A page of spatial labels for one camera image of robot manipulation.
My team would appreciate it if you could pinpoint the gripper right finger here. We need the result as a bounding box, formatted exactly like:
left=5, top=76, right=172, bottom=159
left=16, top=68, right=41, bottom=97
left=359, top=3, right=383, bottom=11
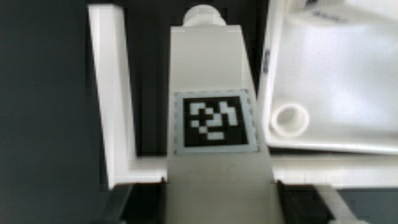
left=273, top=181, right=371, bottom=224

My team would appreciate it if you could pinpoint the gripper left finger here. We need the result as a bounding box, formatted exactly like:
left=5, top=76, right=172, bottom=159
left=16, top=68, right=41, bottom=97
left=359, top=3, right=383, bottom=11
left=96, top=183, right=167, bottom=224

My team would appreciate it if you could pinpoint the white leg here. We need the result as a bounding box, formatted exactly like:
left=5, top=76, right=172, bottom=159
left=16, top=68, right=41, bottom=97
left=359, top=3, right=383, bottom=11
left=165, top=4, right=284, bottom=224

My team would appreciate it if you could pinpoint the white desk top tray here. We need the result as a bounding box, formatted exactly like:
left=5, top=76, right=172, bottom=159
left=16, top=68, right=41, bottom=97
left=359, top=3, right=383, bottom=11
left=259, top=0, right=398, bottom=155

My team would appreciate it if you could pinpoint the white U-shaped fence frame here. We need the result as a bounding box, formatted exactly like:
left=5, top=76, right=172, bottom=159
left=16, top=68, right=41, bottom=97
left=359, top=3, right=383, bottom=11
left=89, top=4, right=398, bottom=188

